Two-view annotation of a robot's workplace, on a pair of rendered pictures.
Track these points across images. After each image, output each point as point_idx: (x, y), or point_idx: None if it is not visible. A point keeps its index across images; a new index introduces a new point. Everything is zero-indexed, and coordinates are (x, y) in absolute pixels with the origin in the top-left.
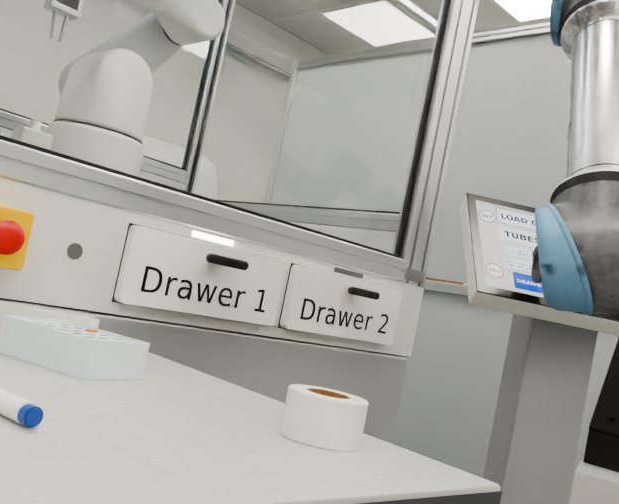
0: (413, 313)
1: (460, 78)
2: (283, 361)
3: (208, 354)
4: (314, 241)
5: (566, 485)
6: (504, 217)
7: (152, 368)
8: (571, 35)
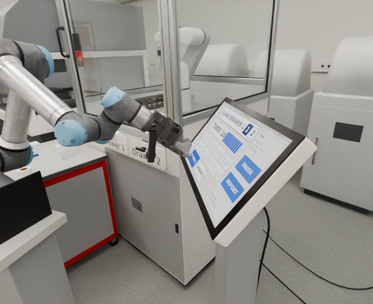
0: (176, 160)
1: (170, 46)
2: (137, 165)
3: (121, 158)
4: (133, 131)
5: (226, 281)
6: (223, 113)
7: (77, 159)
8: None
